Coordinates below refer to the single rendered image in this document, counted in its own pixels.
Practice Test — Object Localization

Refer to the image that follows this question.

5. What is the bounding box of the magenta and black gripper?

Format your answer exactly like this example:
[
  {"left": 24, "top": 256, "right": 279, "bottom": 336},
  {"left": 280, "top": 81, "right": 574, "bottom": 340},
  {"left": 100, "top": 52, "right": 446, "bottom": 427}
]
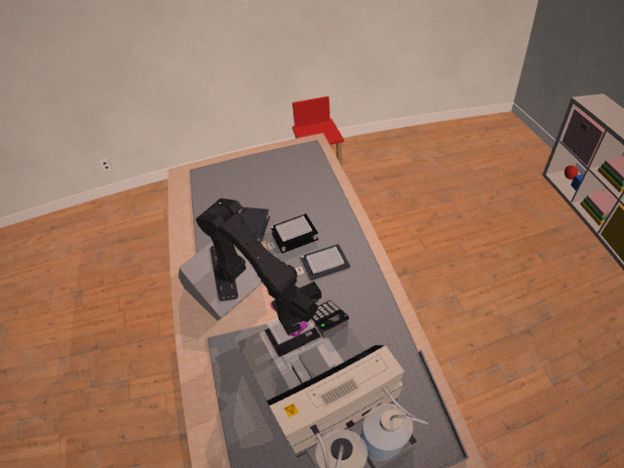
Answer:
[{"left": 270, "top": 300, "right": 308, "bottom": 337}]

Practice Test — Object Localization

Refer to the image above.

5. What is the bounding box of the white plastic bottle with tube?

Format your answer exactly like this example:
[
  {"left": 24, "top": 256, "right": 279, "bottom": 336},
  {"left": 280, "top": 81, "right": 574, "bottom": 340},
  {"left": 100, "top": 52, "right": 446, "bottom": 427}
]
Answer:
[{"left": 361, "top": 404, "right": 413, "bottom": 461}]

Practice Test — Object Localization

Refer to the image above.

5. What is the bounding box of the grey flexible hose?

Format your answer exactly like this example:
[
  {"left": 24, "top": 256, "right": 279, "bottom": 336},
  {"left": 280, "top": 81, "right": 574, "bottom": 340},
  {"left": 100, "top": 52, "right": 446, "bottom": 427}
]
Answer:
[
  {"left": 316, "top": 433, "right": 344, "bottom": 468},
  {"left": 387, "top": 393, "right": 428, "bottom": 425}
]

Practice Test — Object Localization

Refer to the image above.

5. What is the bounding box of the white well plate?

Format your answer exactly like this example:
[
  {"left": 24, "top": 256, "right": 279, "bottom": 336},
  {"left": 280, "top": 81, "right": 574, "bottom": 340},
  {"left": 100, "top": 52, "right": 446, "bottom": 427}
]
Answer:
[
  {"left": 267, "top": 318, "right": 315, "bottom": 344},
  {"left": 306, "top": 247, "right": 344, "bottom": 274},
  {"left": 276, "top": 215, "right": 312, "bottom": 242}
]

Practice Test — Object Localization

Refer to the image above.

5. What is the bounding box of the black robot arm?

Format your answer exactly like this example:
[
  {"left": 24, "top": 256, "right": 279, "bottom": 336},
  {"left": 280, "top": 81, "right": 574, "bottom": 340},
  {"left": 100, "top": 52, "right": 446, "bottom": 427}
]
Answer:
[{"left": 196, "top": 198, "right": 322, "bottom": 322}]

